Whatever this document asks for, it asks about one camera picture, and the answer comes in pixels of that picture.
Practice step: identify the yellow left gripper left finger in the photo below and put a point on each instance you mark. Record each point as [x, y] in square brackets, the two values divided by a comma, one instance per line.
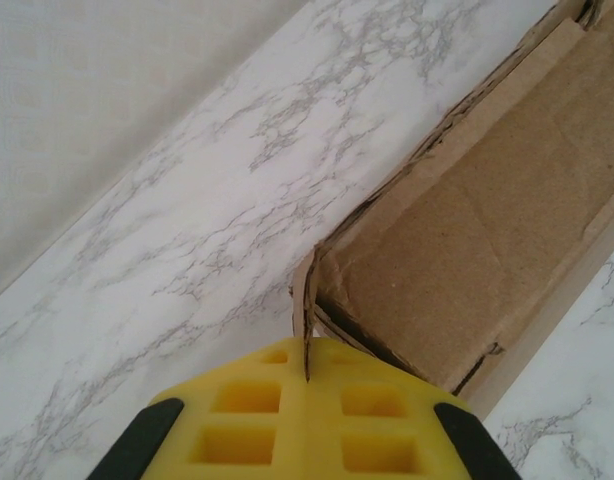
[197, 450]

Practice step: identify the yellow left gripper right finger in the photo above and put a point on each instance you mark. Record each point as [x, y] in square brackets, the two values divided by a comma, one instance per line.
[427, 450]

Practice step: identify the brown cardboard paper box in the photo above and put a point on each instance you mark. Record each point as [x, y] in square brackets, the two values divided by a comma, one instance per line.
[487, 225]

